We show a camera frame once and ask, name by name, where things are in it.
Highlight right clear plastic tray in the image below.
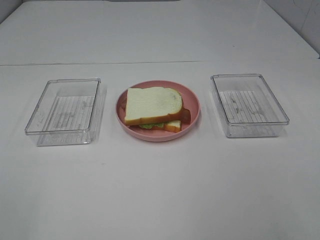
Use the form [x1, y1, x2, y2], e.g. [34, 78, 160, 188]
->
[211, 74, 290, 138]

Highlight left clear plastic tray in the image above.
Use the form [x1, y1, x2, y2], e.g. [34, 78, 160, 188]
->
[24, 78, 102, 147]

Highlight green lettuce leaf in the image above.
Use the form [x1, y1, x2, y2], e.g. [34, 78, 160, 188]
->
[138, 122, 165, 130]

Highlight bacon strip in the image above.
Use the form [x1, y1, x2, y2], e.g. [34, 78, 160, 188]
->
[120, 99, 127, 111]
[180, 107, 191, 124]

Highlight bread slice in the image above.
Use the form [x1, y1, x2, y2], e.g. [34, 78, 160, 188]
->
[124, 86, 183, 126]
[128, 119, 183, 133]

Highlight pink round plate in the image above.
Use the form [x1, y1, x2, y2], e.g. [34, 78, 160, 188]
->
[115, 80, 201, 142]

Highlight clear plastic tray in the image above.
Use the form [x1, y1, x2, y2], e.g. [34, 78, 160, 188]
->
[24, 78, 102, 147]
[211, 74, 290, 138]

